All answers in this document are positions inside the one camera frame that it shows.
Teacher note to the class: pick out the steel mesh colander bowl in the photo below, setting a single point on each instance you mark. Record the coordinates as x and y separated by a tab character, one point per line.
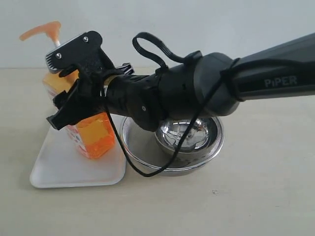
147	156

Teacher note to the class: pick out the orange pump soap bottle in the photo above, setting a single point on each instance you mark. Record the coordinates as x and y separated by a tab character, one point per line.
93	136

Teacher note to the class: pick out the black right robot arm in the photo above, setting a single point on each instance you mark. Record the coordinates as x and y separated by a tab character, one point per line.
194	86

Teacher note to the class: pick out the small stainless steel bowl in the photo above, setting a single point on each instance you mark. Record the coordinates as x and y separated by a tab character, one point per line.
204	133

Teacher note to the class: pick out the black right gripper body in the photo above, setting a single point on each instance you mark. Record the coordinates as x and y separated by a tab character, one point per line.
101	69

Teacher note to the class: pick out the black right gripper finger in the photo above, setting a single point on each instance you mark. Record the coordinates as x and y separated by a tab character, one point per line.
75	51
82	101

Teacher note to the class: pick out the white rectangular plastic tray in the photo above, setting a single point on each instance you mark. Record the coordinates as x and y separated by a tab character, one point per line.
60	165

